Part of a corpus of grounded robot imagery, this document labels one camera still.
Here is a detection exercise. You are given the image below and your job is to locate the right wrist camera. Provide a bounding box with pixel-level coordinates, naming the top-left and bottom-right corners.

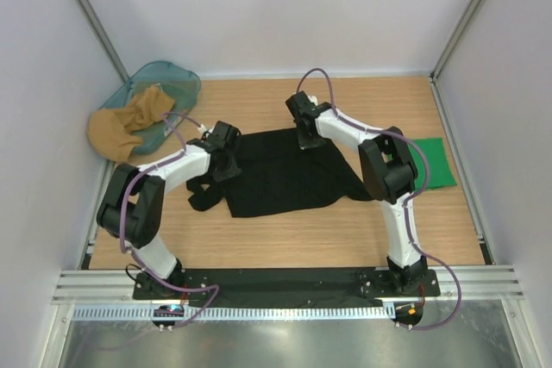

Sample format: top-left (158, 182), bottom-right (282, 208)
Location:
top-left (307, 95), bottom-right (319, 106)

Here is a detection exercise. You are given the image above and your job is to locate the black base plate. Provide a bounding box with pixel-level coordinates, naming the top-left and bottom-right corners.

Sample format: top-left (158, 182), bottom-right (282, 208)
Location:
top-left (131, 265), bottom-right (441, 311)

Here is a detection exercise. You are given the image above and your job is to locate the tan tank top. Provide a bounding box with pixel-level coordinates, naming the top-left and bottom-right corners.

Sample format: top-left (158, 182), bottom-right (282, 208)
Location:
top-left (86, 85), bottom-right (175, 162)

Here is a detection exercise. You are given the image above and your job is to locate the black tank top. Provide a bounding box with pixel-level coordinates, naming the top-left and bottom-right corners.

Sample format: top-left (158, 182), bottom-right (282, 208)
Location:
top-left (186, 128), bottom-right (373, 218)

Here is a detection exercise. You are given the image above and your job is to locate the green tank top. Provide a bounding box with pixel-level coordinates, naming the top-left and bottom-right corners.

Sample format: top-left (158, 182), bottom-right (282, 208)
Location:
top-left (409, 138), bottom-right (456, 190)

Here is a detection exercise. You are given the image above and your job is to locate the white slotted cable duct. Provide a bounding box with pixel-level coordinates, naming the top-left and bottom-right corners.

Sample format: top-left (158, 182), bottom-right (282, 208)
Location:
top-left (72, 303), bottom-right (395, 322)

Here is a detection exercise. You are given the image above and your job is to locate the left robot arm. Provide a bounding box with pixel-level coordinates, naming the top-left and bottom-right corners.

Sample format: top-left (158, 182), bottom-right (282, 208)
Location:
top-left (97, 121), bottom-right (242, 299)

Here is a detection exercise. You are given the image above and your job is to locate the blue plastic basket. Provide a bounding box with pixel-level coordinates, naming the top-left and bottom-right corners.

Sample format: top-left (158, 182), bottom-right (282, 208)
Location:
top-left (102, 60), bottom-right (201, 155)

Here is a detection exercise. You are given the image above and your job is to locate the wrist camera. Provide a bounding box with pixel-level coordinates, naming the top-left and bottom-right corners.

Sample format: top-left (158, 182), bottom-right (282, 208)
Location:
top-left (307, 95), bottom-right (319, 106)
top-left (198, 124), bottom-right (213, 134)

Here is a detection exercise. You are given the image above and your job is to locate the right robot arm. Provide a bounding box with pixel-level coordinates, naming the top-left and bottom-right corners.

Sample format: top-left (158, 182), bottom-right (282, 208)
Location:
top-left (285, 91), bottom-right (428, 296)

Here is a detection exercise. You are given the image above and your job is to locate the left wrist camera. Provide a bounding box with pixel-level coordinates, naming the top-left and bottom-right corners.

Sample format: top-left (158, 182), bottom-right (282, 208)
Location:
top-left (198, 124), bottom-right (213, 134)

